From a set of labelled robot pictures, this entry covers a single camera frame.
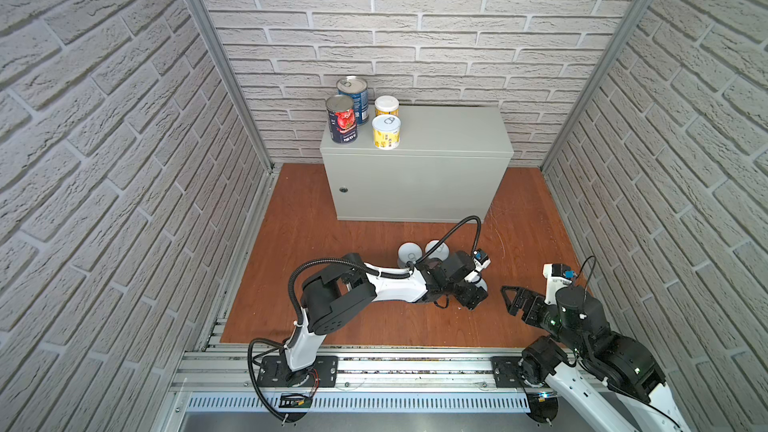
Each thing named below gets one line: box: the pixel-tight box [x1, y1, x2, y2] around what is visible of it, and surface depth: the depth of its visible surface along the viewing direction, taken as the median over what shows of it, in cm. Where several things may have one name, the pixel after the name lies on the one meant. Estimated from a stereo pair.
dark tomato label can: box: [326, 94, 358, 144], surface depth 74 cm
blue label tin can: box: [336, 75, 369, 126], surface depth 79 cm
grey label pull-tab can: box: [397, 242, 423, 269], surface depth 91 cm
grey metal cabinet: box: [320, 106, 514, 223], surface depth 83 cm
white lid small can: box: [374, 95, 400, 117], surface depth 79 cm
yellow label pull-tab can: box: [372, 114, 402, 150], surface depth 76 cm
